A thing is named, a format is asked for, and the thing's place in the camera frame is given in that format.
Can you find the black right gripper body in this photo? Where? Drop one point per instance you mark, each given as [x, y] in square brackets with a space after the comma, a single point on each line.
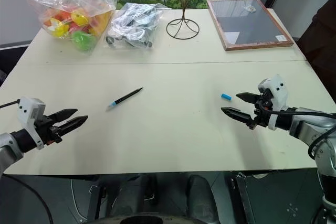
[261, 116]

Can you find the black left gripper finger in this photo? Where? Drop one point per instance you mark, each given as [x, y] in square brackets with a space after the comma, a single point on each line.
[74, 123]
[64, 113]

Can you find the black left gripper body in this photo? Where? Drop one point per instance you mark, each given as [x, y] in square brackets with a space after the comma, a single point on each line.
[47, 130]

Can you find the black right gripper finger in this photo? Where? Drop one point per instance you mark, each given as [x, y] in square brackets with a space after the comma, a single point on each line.
[248, 97]
[237, 114]

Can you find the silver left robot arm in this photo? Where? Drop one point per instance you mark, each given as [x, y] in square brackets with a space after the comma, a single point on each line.
[9, 142]

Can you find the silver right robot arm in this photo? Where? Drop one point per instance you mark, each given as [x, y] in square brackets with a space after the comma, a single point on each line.
[309, 127]

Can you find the blue pen cap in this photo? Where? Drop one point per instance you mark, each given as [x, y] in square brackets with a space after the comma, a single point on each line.
[226, 97]

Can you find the black pen with blue band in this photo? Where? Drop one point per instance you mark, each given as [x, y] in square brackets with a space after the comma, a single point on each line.
[126, 97]

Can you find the wooden framed dark board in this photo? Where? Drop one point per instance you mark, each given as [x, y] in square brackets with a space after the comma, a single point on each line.
[246, 24]

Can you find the green toy fruit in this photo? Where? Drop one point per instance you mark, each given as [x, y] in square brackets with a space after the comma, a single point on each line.
[81, 40]

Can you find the black metal table leg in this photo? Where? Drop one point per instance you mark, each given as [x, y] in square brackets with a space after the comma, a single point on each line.
[242, 197]

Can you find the yellow toy fruit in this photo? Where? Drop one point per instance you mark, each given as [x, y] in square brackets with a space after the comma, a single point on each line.
[60, 28]

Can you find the white paper scrap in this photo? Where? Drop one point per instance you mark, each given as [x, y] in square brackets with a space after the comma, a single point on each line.
[249, 9]

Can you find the dark brown cabinet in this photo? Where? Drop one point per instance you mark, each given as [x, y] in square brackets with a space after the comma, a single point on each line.
[320, 45]

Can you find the clear bag of silver parts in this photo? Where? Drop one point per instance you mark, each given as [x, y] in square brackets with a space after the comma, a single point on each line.
[134, 24]

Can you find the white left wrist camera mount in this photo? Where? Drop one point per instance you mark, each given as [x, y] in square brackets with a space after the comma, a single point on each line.
[26, 108]

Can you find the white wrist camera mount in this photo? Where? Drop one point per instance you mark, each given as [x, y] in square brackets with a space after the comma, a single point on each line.
[278, 90]
[26, 108]

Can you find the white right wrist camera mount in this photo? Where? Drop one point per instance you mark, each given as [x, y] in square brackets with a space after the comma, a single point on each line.
[278, 90]

